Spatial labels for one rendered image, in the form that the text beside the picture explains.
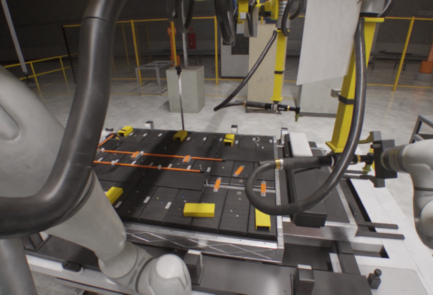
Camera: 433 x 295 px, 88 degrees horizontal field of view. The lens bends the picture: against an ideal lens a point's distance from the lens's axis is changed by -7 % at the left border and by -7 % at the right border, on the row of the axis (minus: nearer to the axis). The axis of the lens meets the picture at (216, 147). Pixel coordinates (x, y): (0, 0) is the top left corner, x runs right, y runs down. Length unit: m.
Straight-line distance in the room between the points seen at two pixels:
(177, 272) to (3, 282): 0.35
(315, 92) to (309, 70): 5.10
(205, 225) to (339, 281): 0.67
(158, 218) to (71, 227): 1.02
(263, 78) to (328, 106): 1.58
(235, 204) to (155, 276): 0.81
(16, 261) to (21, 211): 0.29
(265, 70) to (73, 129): 5.47
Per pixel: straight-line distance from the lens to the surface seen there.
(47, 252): 1.60
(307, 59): 0.65
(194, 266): 1.12
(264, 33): 5.58
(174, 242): 1.30
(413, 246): 1.72
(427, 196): 0.80
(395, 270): 1.54
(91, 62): 0.27
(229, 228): 1.25
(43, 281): 2.73
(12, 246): 0.50
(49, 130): 0.28
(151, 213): 1.38
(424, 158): 0.79
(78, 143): 0.25
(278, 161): 0.99
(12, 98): 0.27
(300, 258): 1.49
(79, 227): 0.35
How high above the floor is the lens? 1.90
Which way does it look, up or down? 27 degrees down
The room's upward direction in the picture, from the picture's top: 1 degrees counter-clockwise
